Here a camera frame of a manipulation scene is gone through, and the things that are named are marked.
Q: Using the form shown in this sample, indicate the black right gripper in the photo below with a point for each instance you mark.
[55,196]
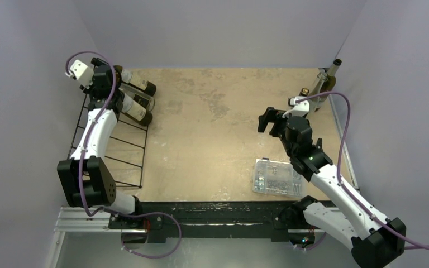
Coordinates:
[273,123]

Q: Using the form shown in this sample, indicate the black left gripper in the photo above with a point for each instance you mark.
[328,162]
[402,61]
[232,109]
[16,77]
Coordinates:
[91,93]

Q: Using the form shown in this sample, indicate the clear glass black-label bottle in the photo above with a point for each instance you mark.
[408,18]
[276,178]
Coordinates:
[145,100]

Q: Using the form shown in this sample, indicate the dark green labelled wine bottle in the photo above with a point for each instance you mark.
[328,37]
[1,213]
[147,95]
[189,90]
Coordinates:
[127,77]

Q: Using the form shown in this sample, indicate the dark open-neck wine bottle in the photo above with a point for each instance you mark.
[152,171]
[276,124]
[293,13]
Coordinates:
[136,111]

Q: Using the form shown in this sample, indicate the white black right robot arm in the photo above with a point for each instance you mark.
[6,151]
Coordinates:
[371,236]

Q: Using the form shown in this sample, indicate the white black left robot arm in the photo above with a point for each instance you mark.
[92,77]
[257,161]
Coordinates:
[85,178]

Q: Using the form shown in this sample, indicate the clear square bottle gold cap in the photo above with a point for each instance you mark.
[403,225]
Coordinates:
[305,92]

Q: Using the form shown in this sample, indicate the clear plastic screw box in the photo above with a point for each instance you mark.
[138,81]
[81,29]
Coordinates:
[277,178]

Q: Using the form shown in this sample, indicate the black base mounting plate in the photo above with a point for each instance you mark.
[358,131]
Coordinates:
[277,221]

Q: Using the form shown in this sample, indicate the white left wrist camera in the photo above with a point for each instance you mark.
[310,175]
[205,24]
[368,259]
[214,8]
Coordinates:
[80,72]

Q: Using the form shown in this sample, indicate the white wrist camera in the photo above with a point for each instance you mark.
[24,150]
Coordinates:
[294,110]
[80,72]

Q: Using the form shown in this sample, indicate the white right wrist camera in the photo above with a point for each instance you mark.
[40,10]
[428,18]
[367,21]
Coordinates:
[294,110]

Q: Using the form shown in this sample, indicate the black handled pliers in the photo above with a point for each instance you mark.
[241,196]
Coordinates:
[319,143]

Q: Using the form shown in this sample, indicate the black wire wine rack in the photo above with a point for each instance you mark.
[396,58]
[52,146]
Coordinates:
[126,148]

